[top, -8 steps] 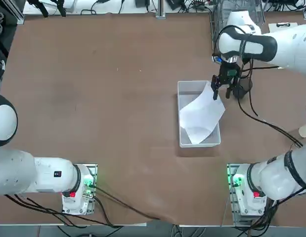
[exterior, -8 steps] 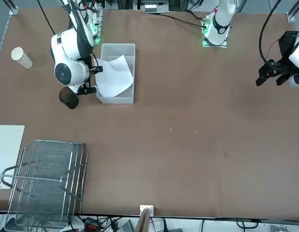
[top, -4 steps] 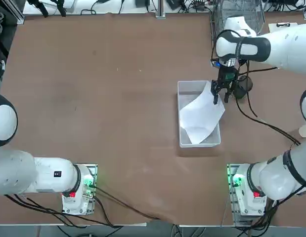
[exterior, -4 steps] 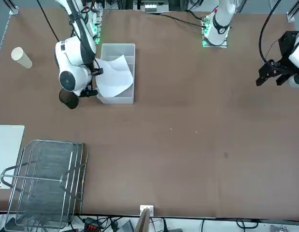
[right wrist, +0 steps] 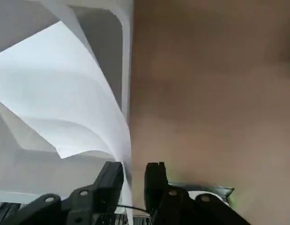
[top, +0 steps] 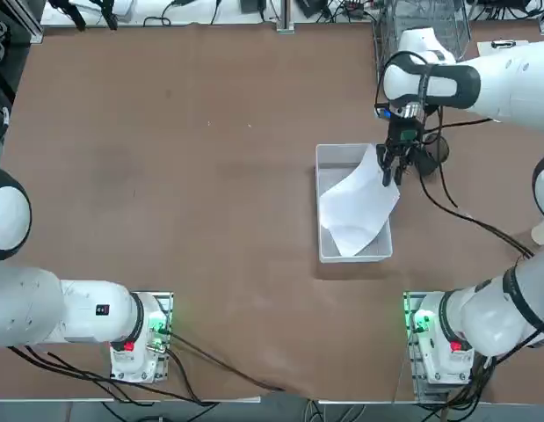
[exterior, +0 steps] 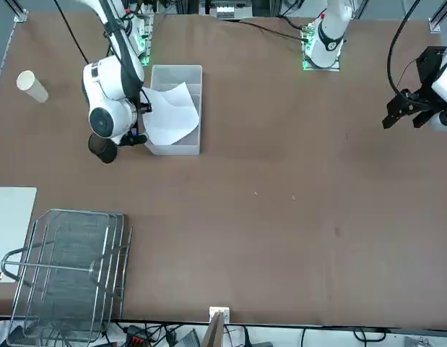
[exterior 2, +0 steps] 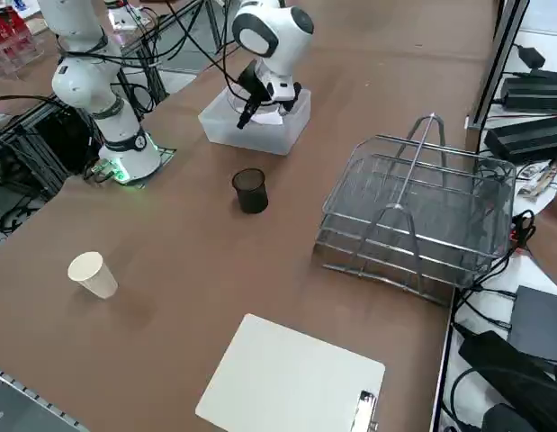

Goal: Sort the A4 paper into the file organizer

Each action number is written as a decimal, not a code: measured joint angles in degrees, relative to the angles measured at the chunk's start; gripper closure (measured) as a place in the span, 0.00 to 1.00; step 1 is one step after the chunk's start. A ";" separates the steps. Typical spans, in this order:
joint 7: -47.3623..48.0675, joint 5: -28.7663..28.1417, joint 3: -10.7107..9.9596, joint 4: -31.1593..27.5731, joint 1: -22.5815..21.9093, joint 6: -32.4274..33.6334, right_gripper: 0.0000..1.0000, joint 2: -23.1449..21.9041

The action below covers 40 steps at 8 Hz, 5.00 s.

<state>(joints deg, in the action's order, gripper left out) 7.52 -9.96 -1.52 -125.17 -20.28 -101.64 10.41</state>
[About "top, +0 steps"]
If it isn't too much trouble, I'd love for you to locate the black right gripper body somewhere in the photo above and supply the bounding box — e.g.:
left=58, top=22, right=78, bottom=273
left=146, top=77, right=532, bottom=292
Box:
left=387, top=117, right=422, bottom=149

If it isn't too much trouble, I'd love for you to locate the white A4 paper sheet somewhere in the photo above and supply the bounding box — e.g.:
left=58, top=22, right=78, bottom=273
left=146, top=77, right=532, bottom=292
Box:
left=318, top=142, right=402, bottom=256

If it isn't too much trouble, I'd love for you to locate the silver mesh file organizer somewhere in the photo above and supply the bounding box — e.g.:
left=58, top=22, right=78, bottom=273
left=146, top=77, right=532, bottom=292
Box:
left=370, top=0, right=473, bottom=91

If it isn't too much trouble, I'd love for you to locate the black mesh pen cup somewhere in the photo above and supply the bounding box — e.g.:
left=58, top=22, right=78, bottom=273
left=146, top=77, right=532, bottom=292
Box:
left=417, top=134, right=451, bottom=178

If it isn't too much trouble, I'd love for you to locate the translucent plastic storage bin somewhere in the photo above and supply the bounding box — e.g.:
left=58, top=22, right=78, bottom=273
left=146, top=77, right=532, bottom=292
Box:
left=315, top=142, right=394, bottom=264

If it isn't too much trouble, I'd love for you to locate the white clipboard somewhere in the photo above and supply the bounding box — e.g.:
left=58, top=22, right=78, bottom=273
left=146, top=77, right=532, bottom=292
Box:
left=476, top=39, right=544, bottom=61

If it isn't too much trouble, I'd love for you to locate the black stand leg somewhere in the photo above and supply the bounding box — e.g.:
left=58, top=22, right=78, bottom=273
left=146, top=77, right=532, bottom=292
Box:
left=91, top=0, right=119, bottom=30
left=49, top=0, right=87, bottom=32

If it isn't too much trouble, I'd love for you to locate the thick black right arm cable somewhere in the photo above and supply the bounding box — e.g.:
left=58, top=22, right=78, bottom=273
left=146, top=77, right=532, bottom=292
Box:
left=417, top=112, right=540, bottom=261

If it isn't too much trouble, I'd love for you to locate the black cable across table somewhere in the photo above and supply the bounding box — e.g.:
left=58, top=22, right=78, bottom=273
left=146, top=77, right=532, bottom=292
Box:
left=165, top=331, right=287, bottom=392

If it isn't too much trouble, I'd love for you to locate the black left arm base cable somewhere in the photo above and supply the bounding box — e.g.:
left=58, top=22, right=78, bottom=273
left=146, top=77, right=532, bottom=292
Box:
left=7, top=345, right=202, bottom=404

